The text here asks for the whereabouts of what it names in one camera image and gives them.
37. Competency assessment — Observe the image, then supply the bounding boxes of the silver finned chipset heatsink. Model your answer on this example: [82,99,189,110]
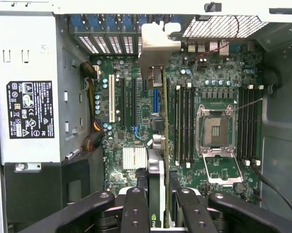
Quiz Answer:
[123,147,147,170]

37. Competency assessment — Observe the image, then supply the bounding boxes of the blue expansion slot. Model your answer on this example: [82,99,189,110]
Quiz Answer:
[153,88,161,115]

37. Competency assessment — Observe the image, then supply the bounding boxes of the CPU socket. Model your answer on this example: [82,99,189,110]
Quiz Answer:
[196,103,237,153]

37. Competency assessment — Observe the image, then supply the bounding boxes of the thin metal locking lever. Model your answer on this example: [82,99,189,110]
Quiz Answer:
[233,98,263,113]

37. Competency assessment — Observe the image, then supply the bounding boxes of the coloured wire bundle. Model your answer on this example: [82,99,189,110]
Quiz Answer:
[81,119,105,152]

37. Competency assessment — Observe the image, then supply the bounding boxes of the white PCI expansion slot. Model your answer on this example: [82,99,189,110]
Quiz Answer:
[108,74,116,123]

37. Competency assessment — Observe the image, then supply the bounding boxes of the braided yellow black cable bundle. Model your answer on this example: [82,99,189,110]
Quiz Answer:
[80,61,96,122]

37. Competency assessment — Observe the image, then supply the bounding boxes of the green motherboard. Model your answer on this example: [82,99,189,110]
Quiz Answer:
[90,40,264,203]

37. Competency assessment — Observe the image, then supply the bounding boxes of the blue SATA connectors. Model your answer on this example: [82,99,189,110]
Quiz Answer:
[132,125,140,143]

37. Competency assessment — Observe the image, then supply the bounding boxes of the black power supply label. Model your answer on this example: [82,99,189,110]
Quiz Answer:
[6,81,55,139]

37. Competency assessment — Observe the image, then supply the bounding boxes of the red black twisted wire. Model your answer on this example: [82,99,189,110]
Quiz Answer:
[191,15,241,62]

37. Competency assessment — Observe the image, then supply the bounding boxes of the blue slot retention clip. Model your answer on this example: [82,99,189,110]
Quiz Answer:
[167,14,183,25]
[68,14,83,32]
[122,14,137,31]
[105,14,121,31]
[87,14,104,31]
[150,14,167,25]
[138,14,150,27]

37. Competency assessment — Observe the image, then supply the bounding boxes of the grey metal PC case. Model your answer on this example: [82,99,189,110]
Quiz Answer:
[0,0,292,233]

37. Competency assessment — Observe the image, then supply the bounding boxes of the grey power supply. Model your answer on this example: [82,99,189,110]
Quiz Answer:
[0,11,63,167]

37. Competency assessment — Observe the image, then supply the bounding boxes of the black case latch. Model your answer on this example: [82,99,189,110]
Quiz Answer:
[203,1,222,12]

